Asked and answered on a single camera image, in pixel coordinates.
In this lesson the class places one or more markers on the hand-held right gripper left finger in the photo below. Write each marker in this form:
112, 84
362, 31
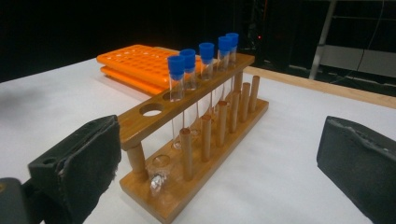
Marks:
81, 161

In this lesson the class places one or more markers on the orange plastic tube rack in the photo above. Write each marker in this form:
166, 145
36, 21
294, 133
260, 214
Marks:
134, 62

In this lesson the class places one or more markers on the wooden test tube rack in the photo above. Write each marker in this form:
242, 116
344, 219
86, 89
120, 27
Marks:
137, 124

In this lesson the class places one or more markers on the blue capped glass test tube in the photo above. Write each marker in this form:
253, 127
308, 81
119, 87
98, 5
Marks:
176, 67
188, 59
206, 51
224, 43
233, 39

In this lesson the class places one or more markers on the grey metal stand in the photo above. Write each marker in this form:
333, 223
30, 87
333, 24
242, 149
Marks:
322, 40

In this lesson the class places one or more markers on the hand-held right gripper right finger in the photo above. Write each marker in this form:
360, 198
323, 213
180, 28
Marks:
358, 168

